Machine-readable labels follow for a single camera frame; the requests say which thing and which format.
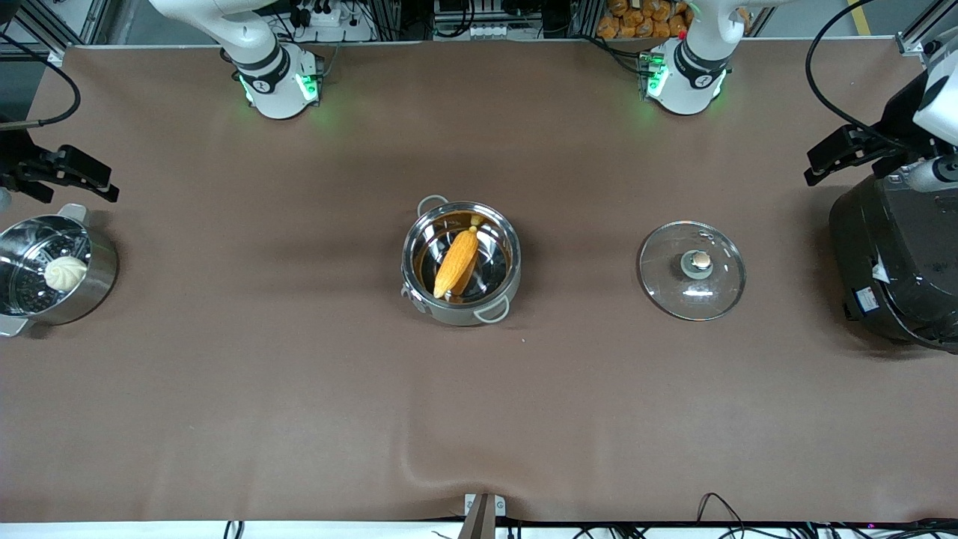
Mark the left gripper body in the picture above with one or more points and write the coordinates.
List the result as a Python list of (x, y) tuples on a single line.
[(895, 118)]

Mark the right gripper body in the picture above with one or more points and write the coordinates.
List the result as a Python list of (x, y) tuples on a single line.
[(13, 160)]

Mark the glass pot lid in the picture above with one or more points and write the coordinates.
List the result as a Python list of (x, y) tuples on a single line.
[(692, 277)]

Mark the yellow corn cob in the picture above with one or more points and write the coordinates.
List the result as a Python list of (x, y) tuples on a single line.
[(456, 262)]

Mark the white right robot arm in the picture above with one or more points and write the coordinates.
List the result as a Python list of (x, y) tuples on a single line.
[(269, 67)]

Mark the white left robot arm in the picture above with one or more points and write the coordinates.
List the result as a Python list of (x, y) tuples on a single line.
[(692, 75)]

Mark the stainless steel steamer pot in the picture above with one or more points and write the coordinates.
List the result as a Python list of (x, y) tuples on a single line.
[(52, 269)]

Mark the white steamed bun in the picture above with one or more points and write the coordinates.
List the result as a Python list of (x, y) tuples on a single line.
[(66, 272)]

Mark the black rice cooker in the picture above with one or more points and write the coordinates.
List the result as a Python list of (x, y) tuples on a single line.
[(898, 269)]

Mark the box of orange snacks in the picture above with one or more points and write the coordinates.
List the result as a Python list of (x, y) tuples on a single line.
[(640, 21)]

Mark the white power strip with plugs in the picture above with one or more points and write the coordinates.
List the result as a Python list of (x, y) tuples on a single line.
[(318, 13)]

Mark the small white power strip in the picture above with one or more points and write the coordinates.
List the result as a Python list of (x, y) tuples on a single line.
[(488, 31)]

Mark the metal table edge bracket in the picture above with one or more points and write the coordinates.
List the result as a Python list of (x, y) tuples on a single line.
[(484, 509)]

